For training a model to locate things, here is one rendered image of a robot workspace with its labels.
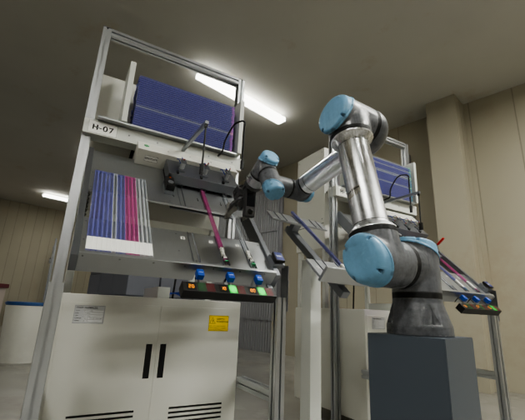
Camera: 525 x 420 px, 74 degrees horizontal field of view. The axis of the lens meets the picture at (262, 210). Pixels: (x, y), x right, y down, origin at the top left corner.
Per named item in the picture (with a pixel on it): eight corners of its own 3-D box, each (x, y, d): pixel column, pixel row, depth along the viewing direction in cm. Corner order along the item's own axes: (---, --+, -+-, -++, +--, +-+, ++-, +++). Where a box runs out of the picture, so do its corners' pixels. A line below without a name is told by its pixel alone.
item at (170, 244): (271, 279, 133) (274, 273, 131) (77, 261, 101) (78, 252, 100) (256, 247, 147) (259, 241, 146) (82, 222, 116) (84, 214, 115)
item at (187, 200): (242, 226, 162) (247, 217, 160) (85, 199, 131) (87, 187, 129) (227, 189, 187) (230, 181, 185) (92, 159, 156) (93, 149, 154)
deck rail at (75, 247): (74, 270, 102) (78, 254, 99) (67, 270, 101) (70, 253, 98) (92, 159, 156) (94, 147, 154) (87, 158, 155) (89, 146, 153)
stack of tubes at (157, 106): (232, 152, 186) (235, 107, 194) (132, 124, 162) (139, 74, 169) (222, 160, 197) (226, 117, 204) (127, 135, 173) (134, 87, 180)
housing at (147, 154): (227, 195, 185) (237, 172, 179) (131, 174, 162) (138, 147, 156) (224, 187, 191) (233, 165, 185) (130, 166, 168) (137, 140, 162)
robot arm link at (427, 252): (453, 294, 86) (447, 240, 90) (420, 291, 79) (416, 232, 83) (409, 294, 96) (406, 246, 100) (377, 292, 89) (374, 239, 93)
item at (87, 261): (269, 287, 133) (277, 272, 130) (74, 271, 102) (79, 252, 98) (268, 284, 134) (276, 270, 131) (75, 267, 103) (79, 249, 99)
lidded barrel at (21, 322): (37, 356, 382) (49, 302, 397) (52, 362, 352) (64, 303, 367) (-14, 359, 349) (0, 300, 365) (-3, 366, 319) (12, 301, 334)
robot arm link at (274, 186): (297, 191, 128) (288, 171, 135) (272, 184, 122) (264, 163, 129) (285, 205, 132) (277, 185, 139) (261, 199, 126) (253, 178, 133)
